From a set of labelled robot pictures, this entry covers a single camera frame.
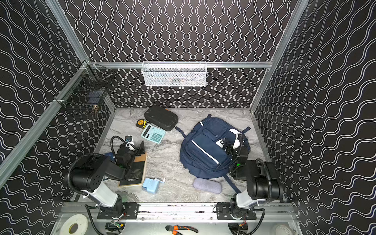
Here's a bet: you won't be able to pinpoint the brown black book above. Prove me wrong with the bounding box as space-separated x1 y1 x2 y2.
118 152 148 188

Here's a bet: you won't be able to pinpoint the navy blue backpack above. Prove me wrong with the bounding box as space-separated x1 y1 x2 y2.
174 114 251 180

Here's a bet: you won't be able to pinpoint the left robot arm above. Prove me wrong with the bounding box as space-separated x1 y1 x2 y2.
64 136 144 219

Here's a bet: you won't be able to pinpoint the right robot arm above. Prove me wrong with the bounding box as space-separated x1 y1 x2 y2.
226 146 284 219

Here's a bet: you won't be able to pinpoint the light blue pencil sharpener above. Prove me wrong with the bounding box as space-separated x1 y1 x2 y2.
142 178 165 194

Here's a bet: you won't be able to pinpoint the purple glasses case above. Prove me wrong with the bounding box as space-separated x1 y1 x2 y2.
193 178 222 194

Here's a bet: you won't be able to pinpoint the black zippered case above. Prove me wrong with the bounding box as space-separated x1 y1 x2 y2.
144 105 179 131

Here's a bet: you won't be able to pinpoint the teal calculator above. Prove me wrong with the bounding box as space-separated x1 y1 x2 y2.
141 124 166 144

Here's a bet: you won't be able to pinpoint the yellow black tape measure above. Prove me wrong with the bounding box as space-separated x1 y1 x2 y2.
136 119 147 129

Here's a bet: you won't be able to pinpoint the white tape roll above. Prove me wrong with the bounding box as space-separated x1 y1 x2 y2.
59 214 89 235

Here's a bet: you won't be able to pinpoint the white roll right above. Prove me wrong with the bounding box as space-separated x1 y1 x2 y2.
270 225 294 235

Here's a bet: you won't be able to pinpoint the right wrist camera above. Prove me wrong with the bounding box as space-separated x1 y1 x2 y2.
233 133 245 149

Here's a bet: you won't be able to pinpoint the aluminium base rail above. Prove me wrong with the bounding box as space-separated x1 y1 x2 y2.
58 201 294 222

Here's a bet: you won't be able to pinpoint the black wire basket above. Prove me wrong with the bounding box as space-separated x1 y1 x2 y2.
57 65 115 119

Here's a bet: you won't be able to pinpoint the orange handled pliers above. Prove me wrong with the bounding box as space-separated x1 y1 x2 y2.
165 225 199 235

